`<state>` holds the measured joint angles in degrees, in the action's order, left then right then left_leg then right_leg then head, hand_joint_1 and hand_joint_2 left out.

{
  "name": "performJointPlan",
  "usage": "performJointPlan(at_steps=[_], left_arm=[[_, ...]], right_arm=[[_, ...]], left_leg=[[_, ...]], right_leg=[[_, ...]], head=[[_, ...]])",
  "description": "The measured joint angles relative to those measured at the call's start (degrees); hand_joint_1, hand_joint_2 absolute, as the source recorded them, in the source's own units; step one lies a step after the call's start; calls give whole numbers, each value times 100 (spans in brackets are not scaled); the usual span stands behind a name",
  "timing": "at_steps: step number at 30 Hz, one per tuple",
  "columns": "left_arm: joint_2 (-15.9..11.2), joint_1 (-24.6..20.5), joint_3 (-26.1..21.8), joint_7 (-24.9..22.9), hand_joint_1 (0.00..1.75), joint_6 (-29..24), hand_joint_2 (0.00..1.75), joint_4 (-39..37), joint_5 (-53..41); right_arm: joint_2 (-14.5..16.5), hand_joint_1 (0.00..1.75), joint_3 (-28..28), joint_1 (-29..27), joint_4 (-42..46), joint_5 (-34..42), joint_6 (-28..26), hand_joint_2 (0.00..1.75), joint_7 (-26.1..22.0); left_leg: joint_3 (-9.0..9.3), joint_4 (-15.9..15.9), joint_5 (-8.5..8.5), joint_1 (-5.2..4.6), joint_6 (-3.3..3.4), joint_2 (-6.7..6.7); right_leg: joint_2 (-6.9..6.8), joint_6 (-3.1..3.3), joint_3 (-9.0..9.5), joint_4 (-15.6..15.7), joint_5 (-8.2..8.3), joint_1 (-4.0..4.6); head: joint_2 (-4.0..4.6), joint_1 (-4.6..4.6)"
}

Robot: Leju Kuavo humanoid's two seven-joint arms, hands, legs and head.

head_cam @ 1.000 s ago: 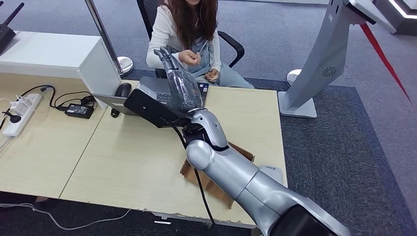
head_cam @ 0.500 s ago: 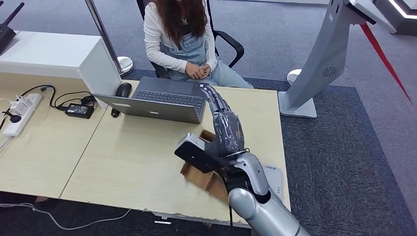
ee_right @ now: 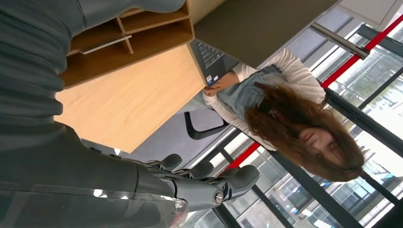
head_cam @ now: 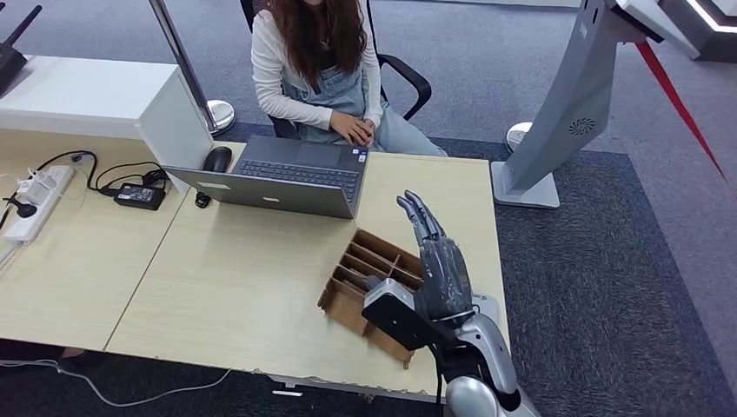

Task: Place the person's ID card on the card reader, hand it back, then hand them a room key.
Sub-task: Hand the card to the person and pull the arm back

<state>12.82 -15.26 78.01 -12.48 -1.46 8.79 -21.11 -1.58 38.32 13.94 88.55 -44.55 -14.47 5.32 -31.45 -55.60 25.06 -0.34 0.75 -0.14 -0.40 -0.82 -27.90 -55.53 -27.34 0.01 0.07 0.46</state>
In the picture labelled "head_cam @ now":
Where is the grey kiosk stand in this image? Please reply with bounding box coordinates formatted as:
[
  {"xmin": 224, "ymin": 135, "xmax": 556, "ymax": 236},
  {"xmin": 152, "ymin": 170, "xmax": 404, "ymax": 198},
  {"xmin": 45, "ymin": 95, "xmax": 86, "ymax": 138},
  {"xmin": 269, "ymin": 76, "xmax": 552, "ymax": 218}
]
[{"xmin": 490, "ymin": 0, "xmax": 700, "ymax": 211}]

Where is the person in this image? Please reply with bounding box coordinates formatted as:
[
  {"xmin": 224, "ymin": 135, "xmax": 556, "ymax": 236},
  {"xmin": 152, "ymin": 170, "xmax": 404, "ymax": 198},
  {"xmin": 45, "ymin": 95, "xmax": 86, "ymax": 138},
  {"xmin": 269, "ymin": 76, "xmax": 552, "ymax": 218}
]
[{"xmin": 251, "ymin": 0, "xmax": 448, "ymax": 157}]

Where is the black computer mouse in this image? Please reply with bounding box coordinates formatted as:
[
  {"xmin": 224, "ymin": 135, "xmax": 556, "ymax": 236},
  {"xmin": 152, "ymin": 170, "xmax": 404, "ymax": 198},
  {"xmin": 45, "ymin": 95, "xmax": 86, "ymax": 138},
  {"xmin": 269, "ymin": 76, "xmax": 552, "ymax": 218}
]
[{"xmin": 203, "ymin": 146, "xmax": 235, "ymax": 175}]

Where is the grey laptop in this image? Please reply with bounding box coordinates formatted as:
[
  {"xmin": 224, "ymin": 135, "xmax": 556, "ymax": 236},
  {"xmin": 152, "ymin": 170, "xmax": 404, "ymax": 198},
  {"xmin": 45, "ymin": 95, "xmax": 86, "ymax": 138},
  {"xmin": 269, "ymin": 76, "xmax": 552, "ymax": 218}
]
[{"xmin": 163, "ymin": 135, "xmax": 371, "ymax": 221}]

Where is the brown wooden card organizer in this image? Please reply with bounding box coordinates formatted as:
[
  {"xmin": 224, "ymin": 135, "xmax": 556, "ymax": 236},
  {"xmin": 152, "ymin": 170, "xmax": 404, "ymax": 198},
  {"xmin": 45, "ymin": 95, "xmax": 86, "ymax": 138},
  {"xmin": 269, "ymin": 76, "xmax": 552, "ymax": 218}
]
[{"xmin": 316, "ymin": 228, "xmax": 424, "ymax": 369}]

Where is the black power adapter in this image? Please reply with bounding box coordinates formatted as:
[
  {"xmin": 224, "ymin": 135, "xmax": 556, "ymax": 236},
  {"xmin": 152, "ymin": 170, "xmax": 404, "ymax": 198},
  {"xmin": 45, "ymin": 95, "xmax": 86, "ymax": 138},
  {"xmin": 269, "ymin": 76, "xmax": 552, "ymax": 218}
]
[{"xmin": 113, "ymin": 182, "xmax": 168, "ymax": 212}]

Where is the white power strip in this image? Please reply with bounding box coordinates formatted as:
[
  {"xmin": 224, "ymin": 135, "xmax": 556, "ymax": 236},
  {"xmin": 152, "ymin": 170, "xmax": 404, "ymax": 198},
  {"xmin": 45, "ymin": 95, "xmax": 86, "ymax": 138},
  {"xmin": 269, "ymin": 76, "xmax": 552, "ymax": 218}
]
[{"xmin": 3, "ymin": 165, "xmax": 77, "ymax": 246}]

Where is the pale grey card reader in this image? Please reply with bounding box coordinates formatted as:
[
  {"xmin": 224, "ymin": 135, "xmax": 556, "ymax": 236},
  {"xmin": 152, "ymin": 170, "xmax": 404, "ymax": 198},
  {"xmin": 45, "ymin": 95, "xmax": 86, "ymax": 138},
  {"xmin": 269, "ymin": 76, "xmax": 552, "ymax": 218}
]
[{"xmin": 472, "ymin": 293, "xmax": 501, "ymax": 327}]

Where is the red barrier belt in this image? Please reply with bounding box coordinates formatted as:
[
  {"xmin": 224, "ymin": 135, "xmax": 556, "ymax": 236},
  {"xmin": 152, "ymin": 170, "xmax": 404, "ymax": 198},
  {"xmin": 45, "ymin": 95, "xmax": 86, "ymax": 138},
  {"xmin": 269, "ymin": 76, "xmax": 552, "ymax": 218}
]
[{"xmin": 634, "ymin": 41, "xmax": 729, "ymax": 182}]

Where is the black power cable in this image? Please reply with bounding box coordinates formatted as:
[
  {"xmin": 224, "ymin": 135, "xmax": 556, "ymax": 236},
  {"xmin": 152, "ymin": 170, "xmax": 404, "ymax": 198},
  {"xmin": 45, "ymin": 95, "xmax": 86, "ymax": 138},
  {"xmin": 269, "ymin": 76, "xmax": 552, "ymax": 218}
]
[{"xmin": 34, "ymin": 150, "xmax": 171, "ymax": 197}]

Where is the white desk cabinet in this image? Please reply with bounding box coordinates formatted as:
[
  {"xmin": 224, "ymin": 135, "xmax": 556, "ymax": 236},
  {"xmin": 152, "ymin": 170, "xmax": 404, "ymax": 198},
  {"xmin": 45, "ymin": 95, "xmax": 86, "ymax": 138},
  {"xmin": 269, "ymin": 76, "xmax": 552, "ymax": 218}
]
[{"xmin": 0, "ymin": 56, "xmax": 216, "ymax": 194}]

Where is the person's right hand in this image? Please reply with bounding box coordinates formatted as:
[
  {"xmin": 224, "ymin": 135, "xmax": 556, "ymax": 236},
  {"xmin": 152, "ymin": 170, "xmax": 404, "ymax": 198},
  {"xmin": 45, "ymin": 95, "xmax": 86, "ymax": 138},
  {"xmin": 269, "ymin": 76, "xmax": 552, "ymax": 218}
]
[{"xmin": 329, "ymin": 110, "xmax": 376, "ymax": 146}]

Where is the black router with antenna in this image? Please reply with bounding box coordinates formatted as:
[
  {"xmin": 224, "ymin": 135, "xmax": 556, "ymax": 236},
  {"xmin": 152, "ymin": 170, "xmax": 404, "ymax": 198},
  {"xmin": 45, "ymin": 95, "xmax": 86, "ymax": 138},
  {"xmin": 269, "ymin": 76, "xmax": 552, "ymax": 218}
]
[{"xmin": 0, "ymin": 3, "xmax": 44, "ymax": 96}]

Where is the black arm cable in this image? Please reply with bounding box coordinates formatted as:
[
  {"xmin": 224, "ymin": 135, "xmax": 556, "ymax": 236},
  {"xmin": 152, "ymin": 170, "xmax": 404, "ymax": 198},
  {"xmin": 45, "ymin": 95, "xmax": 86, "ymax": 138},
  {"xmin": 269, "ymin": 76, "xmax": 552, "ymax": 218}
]
[{"xmin": 428, "ymin": 345, "xmax": 448, "ymax": 404}]

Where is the black wall plug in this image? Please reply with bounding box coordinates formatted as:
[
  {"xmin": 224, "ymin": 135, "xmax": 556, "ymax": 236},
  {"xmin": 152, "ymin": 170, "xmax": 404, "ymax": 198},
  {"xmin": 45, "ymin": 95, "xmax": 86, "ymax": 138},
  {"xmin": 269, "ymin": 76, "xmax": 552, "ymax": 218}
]
[{"xmin": 3, "ymin": 195, "xmax": 38, "ymax": 220}]

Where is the dark platform with light strip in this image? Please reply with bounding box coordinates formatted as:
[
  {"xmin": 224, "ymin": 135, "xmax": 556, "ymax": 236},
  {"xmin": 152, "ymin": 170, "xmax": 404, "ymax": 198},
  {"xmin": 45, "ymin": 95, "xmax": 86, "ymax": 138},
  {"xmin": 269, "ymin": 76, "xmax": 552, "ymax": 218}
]
[{"xmin": 659, "ymin": 0, "xmax": 737, "ymax": 64}]

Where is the round chrome stanchion base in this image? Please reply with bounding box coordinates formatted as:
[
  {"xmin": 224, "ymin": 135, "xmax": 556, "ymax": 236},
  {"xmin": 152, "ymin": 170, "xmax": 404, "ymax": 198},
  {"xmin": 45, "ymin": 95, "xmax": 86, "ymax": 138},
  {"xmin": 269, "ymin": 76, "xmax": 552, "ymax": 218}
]
[{"xmin": 505, "ymin": 122, "xmax": 534, "ymax": 154}]

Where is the white floor cable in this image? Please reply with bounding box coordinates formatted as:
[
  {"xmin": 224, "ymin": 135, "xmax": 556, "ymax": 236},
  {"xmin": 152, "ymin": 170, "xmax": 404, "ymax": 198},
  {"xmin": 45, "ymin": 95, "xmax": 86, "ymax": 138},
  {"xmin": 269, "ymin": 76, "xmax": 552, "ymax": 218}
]
[{"xmin": 0, "ymin": 359, "xmax": 233, "ymax": 410}]

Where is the black office chair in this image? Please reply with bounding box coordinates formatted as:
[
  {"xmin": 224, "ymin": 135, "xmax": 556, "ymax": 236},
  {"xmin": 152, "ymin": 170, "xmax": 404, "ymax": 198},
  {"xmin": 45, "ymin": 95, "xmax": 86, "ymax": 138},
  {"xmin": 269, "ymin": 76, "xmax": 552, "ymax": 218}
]
[{"xmin": 240, "ymin": 0, "xmax": 433, "ymax": 139}]

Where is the white charger block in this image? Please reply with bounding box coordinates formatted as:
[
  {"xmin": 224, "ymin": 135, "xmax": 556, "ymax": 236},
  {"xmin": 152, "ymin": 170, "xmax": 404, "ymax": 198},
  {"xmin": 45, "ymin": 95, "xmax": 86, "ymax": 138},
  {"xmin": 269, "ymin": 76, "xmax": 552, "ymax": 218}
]
[{"xmin": 17, "ymin": 172, "xmax": 59, "ymax": 205}]

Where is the grey desk frame rail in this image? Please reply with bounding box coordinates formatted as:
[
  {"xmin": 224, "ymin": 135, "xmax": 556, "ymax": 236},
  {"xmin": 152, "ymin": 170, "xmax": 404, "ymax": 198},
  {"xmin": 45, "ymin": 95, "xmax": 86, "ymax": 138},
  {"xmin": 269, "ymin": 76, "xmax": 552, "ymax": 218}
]
[{"xmin": 267, "ymin": 374, "xmax": 444, "ymax": 404}]

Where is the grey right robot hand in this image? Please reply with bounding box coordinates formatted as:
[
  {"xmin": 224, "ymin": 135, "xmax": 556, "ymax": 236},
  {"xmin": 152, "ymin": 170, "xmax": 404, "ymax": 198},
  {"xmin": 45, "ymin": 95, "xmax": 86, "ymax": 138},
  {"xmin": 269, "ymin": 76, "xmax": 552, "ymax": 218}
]
[{"xmin": 395, "ymin": 189, "xmax": 477, "ymax": 325}]

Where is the chrome stanchion post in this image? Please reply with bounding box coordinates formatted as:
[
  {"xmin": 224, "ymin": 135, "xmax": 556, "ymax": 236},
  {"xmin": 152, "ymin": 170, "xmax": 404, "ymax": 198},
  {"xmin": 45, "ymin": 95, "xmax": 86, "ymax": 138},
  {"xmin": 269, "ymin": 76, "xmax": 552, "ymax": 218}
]
[{"xmin": 148, "ymin": 0, "xmax": 237, "ymax": 138}]

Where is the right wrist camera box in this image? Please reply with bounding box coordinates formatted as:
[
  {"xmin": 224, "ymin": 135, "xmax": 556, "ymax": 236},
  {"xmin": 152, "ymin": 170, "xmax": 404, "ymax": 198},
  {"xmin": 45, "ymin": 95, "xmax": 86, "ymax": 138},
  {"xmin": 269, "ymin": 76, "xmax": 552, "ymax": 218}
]
[{"xmin": 361, "ymin": 277, "xmax": 444, "ymax": 352}]

